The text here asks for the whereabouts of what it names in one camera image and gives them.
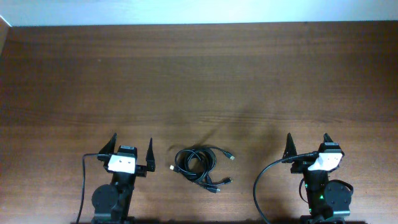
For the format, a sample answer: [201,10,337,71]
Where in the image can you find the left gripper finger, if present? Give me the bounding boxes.
[146,138,155,172]
[98,133,117,155]

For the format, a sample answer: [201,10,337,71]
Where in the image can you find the black USB cable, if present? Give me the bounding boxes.
[183,149,233,194]
[169,146,236,185]

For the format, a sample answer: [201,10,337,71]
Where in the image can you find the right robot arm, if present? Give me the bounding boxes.
[282,133,354,224]

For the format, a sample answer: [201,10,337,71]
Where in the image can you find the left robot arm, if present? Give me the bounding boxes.
[91,134,155,224]

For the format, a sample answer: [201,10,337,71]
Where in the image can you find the right camera black cable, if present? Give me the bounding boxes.
[252,151,321,224]

